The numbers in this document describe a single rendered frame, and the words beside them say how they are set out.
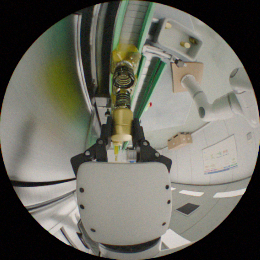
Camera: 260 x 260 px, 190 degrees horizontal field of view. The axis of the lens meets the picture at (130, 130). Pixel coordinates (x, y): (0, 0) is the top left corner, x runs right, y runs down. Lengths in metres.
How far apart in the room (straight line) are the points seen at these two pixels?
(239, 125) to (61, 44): 3.75
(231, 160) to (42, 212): 3.82
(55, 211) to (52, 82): 0.23
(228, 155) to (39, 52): 3.86
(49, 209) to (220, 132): 3.91
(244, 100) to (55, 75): 0.40
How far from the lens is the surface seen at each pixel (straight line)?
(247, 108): 0.28
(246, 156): 3.69
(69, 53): 0.22
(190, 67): 0.61
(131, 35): 0.36
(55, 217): 0.21
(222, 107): 0.38
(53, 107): 0.17
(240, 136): 3.62
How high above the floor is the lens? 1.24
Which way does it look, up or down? 24 degrees down
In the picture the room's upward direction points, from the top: 179 degrees clockwise
